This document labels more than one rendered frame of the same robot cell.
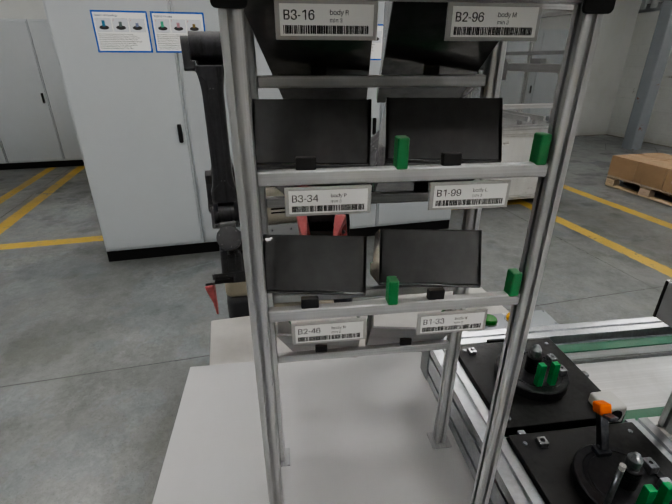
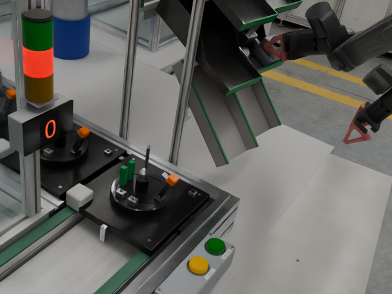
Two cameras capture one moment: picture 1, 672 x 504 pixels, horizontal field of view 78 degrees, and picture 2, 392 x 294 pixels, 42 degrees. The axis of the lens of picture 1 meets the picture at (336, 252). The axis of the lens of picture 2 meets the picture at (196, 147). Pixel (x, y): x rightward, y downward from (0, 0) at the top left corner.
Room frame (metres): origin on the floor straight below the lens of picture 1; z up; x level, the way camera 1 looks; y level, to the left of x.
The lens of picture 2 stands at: (1.26, -1.09, 1.74)
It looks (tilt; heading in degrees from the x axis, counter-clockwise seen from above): 34 degrees down; 124
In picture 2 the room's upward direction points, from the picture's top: 11 degrees clockwise
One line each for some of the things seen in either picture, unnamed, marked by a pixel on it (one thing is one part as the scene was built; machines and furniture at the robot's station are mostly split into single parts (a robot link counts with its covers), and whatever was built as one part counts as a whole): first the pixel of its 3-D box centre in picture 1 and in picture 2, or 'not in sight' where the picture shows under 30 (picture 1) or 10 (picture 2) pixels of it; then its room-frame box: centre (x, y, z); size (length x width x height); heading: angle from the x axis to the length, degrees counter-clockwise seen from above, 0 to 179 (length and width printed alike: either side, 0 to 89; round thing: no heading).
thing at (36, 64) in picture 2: not in sight; (38, 58); (0.58, -0.61, 1.33); 0.05 x 0.05 x 0.05
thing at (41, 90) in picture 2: not in sight; (38, 84); (0.58, -0.61, 1.28); 0.05 x 0.05 x 0.05
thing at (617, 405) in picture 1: (606, 407); (79, 198); (0.59, -0.51, 0.97); 0.05 x 0.05 x 0.04; 7
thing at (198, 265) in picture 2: not in sight; (198, 266); (0.90, -0.46, 0.96); 0.04 x 0.04 x 0.02
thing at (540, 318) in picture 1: (512, 328); (195, 276); (0.90, -0.46, 0.93); 0.21 x 0.07 x 0.06; 97
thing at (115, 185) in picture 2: (530, 372); (140, 192); (0.68, -0.41, 0.98); 0.14 x 0.14 x 0.02
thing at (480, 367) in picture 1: (529, 379); (140, 199); (0.68, -0.41, 0.96); 0.24 x 0.24 x 0.02; 7
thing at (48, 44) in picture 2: not in sight; (37, 31); (0.58, -0.61, 1.38); 0.05 x 0.05 x 0.05
